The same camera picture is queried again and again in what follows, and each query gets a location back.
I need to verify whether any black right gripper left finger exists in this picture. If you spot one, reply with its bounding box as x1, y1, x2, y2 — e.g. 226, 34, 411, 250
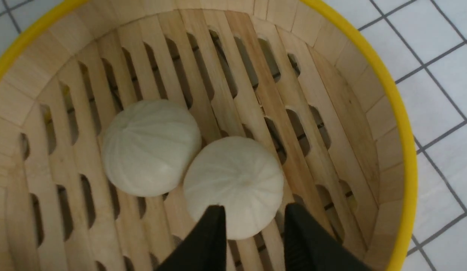
157, 205, 227, 271

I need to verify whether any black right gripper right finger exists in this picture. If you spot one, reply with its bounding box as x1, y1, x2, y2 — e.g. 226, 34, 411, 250
284, 203, 370, 271

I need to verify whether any white steamed bun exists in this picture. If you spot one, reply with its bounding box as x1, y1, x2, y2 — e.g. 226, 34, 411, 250
101, 99, 202, 197
183, 137, 285, 240

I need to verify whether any bamboo steamer basket yellow rim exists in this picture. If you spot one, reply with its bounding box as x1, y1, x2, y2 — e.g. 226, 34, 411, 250
0, 0, 417, 271

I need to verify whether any white checkered tablecloth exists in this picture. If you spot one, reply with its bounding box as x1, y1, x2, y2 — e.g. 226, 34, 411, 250
0, 0, 467, 271

